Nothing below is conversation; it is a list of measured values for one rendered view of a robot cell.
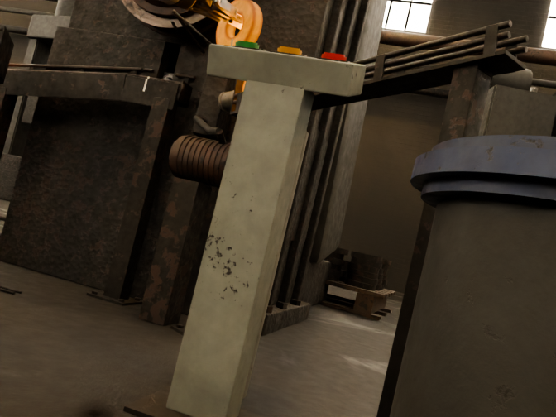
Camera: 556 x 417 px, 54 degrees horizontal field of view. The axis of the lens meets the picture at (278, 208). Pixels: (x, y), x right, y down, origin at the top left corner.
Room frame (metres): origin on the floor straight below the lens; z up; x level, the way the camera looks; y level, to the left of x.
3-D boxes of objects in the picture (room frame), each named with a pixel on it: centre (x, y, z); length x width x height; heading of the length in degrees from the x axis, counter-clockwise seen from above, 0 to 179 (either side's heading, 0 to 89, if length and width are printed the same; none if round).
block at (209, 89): (1.73, 0.26, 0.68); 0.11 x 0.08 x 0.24; 164
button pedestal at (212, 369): (0.89, 0.04, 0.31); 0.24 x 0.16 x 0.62; 74
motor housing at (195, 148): (1.56, 0.21, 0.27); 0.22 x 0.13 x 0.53; 74
